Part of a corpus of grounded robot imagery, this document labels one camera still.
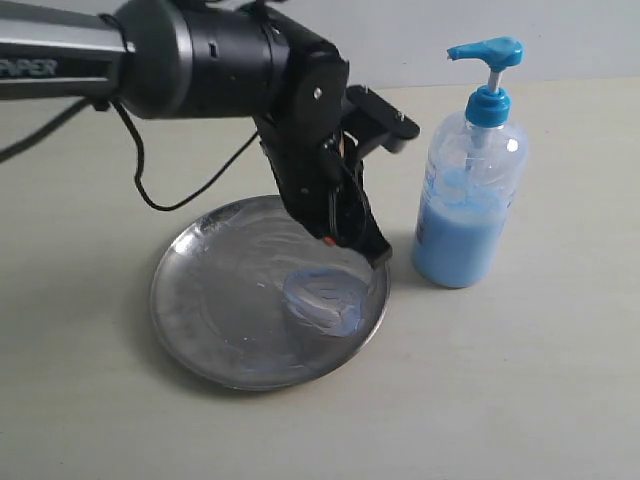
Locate blue soap pump bottle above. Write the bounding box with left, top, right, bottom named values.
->
left=412, top=37, right=529, bottom=288

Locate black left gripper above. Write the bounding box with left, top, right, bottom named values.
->
left=259, top=130, right=392, bottom=265

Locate blue soap blob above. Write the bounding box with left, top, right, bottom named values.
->
left=282, top=268, right=368, bottom=337

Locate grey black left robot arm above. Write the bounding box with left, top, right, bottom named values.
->
left=1, top=1, right=392, bottom=267

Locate round stainless steel plate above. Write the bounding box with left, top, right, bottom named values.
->
left=149, top=195, right=391, bottom=391

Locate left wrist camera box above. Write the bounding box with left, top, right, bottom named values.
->
left=341, top=85, right=420, bottom=158

